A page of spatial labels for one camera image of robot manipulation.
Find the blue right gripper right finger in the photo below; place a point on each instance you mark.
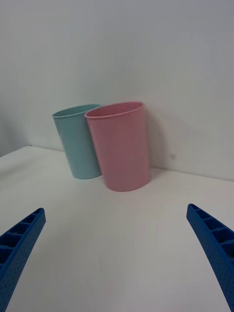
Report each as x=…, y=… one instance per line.
x=214, y=248

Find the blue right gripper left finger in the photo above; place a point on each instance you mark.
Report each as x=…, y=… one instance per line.
x=18, y=253

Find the pale blue plastic waste bin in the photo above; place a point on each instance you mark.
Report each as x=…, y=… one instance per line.
x=78, y=143

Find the pink plastic waste bin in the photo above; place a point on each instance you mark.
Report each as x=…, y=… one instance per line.
x=122, y=148

